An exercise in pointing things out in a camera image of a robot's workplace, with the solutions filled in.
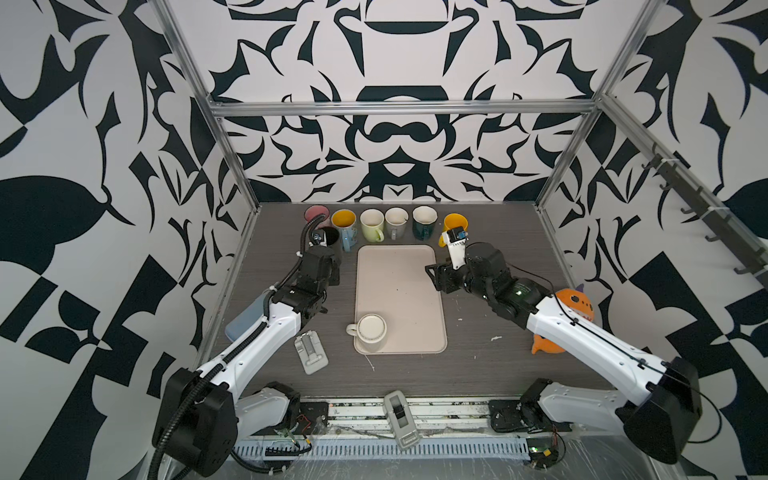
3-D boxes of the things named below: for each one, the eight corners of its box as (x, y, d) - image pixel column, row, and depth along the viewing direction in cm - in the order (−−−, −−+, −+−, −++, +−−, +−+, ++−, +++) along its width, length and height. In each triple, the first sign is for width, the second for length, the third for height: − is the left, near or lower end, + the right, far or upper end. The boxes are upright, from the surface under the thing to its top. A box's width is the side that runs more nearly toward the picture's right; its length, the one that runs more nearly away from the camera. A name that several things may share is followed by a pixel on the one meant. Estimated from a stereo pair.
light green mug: (360, 249, 109) (358, 231, 101) (361, 227, 115) (360, 208, 107) (384, 249, 109) (384, 231, 101) (384, 227, 115) (384, 208, 107)
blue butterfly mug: (344, 258, 105) (341, 239, 97) (334, 231, 113) (330, 211, 104) (365, 251, 107) (363, 232, 99) (353, 225, 115) (351, 205, 106)
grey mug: (384, 248, 109) (384, 230, 101) (384, 225, 116) (384, 206, 108) (408, 248, 109) (410, 230, 101) (407, 225, 116) (408, 206, 108)
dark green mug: (411, 243, 111) (414, 224, 102) (410, 225, 116) (412, 205, 107) (435, 243, 111) (439, 224, 102) (433, 225, 116) (437, 205, 107)
